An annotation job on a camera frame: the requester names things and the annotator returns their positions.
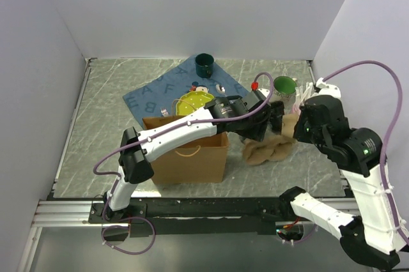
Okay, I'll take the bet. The brown pulp cup carrier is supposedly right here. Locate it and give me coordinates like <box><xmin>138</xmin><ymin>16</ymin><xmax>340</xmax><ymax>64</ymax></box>
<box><xmin>242</xmin><ymin>114</ymin><xmax>299</xmax><ymax>165</ymax></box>

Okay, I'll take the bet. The brown paper bag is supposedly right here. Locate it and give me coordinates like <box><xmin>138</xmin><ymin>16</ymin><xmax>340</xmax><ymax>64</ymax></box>
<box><xmin>141</xmin><ymin>107</ymin><xmax>229</xmax><ymax>185</ymax></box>

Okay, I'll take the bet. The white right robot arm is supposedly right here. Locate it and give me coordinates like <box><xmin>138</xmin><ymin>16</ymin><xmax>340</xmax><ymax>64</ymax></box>
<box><xmin>279</xmin><ymin>80</ymin><xmax>408</xmax><ymax>271</ymax></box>

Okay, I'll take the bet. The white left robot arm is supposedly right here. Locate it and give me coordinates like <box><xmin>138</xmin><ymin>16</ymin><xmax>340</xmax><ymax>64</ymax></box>
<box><xmin>103</xmin><ymin>89</ymin><xmax>284</xmax><ymax>222</ymax></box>

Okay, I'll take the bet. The pink straw holder cup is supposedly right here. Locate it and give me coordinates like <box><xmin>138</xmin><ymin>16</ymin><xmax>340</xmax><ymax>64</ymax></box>
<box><xmin>291</xmin><ymin>103</ymin><xmax>301</xmax><ymax>115</ymax></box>

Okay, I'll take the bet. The floral mug green inside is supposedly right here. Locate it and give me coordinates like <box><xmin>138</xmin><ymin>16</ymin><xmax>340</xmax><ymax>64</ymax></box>
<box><xmin>270</xmin><ymin>76</ymin><xmax>298</xmax><ymax>103</ymax></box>

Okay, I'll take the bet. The white wrapped straws bundle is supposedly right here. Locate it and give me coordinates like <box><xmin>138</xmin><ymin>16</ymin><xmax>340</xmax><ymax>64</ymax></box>
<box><xmin>295</xmin><ymin>82</ymin><xmax>314</xmax><ymax>107</ymax></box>

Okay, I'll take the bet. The silver spoon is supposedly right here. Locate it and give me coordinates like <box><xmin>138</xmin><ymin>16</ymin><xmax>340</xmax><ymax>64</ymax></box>
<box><xmin>215</xmin><ymin>84</ymin><xmax>226</xmax><ymax>94</ymax></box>

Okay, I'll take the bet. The green polka dot plate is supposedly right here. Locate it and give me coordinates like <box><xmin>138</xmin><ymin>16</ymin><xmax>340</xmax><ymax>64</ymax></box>
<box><xmin>174</xmin><ymin>91</ymin><xmax>214</xmax><ymax>116</ymax></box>

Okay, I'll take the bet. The cartoon mouse coaster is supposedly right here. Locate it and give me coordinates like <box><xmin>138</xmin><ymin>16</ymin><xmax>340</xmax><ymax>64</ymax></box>
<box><xmin>189</xmin><ymin>82</ymin><xmax>209</xmax><ymax>93</ymax></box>

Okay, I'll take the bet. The dark green mug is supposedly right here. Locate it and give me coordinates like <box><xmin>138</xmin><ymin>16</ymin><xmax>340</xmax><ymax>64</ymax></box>
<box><xmin>194</xmin><ymin>53</ymin><xmax>214</xmax><ymax>79</ymax></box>

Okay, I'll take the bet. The silver fork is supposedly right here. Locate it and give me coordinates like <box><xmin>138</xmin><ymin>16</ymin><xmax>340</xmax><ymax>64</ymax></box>
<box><xmin>160</xmin><ymin>107</ymin><xmax>169</xmax><ymax>117</ymax></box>

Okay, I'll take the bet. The blue letter placemat cloth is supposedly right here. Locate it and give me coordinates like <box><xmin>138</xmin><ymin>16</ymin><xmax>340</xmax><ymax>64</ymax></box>
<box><xmin>123</xmin><ymin>56</ymin><xmax>248</xmax><ymax>125</ymax></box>

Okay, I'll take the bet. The black base frame rail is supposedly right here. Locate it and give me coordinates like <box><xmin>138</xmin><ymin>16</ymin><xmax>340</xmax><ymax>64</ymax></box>
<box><xmin>88</xmin><ymin>197</ymin><xmax>297</xmax><ymax>238</ymax></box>

